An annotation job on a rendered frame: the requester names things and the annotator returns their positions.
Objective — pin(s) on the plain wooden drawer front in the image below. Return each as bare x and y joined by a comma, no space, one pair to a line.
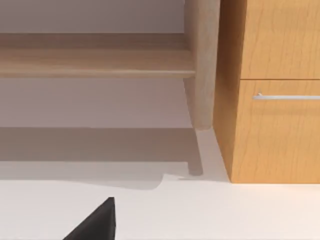
280,37

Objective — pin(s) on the pale wooden open shelf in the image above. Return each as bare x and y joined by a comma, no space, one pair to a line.
100,62

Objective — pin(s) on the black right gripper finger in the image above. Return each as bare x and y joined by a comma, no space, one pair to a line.
100,222

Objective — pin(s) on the orange wooden cupboard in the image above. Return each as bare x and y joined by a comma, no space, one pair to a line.
226,100

